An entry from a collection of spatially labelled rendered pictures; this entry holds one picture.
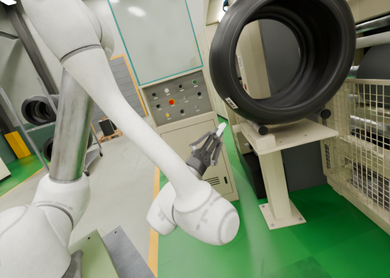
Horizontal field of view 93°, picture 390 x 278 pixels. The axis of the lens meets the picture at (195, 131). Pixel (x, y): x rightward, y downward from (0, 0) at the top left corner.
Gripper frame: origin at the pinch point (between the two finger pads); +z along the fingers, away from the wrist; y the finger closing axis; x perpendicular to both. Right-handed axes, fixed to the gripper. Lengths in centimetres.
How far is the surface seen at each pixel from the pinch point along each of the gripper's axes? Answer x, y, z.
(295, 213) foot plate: -46, 106, 24
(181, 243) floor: -98, 60, -39
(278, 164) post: -33, 62, 36
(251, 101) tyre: 5.1, 3.1, 18.2
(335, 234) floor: -21, 114, 18
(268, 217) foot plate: -59, 96, 12
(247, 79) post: -17, 3, 53
